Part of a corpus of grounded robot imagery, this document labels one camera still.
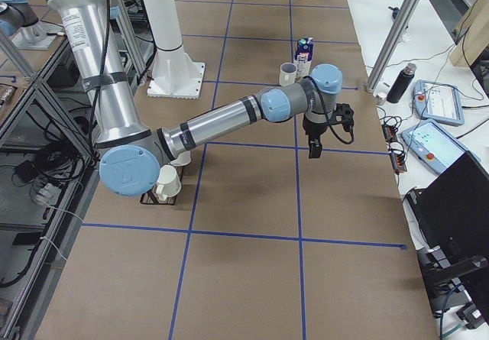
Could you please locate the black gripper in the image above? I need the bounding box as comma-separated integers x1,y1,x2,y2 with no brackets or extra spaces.
303,117,328,159

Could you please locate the white home mug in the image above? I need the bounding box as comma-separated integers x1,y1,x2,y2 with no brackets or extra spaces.
279,63,297,86

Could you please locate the blue white milk carton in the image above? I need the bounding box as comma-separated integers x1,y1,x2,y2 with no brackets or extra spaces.
293,37,314,78

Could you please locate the small metal cap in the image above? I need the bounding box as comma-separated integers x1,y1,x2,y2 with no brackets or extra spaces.
375,92,387,106

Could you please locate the black power strip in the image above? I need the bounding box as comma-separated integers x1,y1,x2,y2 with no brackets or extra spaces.
382,125,407,174

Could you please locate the black water bottle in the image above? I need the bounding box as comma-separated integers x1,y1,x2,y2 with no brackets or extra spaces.
387,63,416,104

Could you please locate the brown paper table cover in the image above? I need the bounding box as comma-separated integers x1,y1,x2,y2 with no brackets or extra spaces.
36,0,436,339

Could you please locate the near teach pendant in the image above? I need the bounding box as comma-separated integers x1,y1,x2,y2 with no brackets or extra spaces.
400,118,469,175

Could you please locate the teach pendant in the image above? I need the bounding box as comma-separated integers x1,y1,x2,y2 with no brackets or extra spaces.
413,79,465,126
400,118,469,175

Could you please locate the white mug upper rack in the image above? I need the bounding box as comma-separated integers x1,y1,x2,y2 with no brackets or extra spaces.
170,151,191,167

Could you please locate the white mug rack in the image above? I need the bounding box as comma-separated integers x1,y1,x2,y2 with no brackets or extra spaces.
155,164,181,202
170,151,191,167

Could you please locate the far teach pendant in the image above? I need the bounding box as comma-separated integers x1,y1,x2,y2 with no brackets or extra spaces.
413,79,465,126

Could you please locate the white mug lower rack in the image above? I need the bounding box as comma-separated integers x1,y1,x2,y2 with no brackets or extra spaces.
155,164,181,202

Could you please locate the black monitor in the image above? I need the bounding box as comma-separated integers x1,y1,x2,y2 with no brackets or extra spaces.
406,152,488,270

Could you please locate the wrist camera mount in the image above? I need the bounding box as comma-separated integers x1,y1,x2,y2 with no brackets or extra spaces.
329,103,355,133

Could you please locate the white camera pole base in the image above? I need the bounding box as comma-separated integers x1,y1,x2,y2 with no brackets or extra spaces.
143,0,206,99

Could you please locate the black wire mug rack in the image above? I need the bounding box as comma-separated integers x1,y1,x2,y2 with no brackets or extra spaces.
139,164,184,206

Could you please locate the aluminium frame post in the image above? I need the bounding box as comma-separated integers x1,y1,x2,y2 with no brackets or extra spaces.
365,0,419,93

